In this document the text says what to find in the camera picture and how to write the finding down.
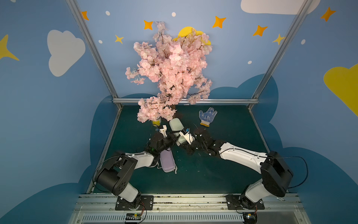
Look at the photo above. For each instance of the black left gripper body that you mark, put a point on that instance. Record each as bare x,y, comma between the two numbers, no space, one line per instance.
170,136

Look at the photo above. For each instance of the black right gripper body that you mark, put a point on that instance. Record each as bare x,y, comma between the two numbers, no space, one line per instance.
194,144

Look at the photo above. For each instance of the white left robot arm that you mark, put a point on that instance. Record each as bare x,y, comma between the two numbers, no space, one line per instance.
114,173

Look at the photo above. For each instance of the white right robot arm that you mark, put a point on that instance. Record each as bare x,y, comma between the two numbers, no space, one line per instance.
276,175

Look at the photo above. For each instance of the blue dotted work glove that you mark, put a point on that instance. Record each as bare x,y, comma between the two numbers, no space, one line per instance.
206,118

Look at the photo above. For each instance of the pink cherry blossom tree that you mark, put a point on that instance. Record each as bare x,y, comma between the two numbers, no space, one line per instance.
176,65

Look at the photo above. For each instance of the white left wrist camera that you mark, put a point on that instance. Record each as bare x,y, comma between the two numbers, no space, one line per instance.
163,130

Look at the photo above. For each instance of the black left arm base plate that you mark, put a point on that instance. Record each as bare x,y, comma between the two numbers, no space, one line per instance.
140,202

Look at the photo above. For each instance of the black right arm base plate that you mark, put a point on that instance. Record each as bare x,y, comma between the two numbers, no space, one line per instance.
237,202

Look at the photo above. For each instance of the aluminium front rail base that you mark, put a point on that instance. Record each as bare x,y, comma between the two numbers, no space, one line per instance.
188,209

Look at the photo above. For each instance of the aluminium frame post left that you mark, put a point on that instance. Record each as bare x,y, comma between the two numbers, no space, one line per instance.
77,14

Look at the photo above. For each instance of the aluminium frame post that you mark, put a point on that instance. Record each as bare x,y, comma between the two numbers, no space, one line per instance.
293,29
77,14

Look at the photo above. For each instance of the aluminium frame post right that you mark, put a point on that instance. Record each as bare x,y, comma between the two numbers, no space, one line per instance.
293,29

